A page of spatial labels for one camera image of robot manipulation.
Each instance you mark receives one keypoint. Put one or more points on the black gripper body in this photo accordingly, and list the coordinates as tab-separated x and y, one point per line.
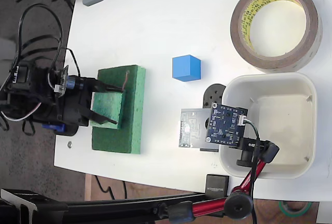
72	110

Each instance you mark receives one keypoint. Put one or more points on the blue cube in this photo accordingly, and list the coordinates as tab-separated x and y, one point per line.
185	67

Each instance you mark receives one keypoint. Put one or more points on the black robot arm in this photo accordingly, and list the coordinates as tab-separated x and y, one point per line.
24	75

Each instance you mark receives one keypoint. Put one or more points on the brown roll of tape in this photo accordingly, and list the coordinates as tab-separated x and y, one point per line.
234	27

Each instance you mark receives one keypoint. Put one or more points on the green tape roll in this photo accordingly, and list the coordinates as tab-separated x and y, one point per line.
307	207

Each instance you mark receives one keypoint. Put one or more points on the small green sponge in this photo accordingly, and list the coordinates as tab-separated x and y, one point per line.
107	104

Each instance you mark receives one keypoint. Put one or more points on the blue plastic clip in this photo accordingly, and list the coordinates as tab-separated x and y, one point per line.
55	127

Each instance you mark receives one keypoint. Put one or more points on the small metal nut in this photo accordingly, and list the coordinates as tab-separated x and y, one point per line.
69	144

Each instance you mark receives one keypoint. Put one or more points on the large green sponge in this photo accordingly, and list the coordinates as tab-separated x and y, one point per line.
135	110

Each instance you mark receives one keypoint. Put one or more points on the grey circuit board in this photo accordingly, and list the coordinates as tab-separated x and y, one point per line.
190	128

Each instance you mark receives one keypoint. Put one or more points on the black round disc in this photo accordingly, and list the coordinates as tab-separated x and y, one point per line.
214	93

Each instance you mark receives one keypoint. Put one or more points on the black block with lettering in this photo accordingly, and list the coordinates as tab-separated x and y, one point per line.
216	183

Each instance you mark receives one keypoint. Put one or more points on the white plastic container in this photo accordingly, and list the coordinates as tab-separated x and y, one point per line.
282	125

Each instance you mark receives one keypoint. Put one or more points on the gripper camera board with lens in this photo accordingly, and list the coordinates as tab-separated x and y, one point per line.
62	81

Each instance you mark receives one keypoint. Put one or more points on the black metal rail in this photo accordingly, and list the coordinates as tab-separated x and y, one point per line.
103	208

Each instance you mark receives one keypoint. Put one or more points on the blue camera circuit board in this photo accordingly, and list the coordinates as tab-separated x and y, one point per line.
225	125

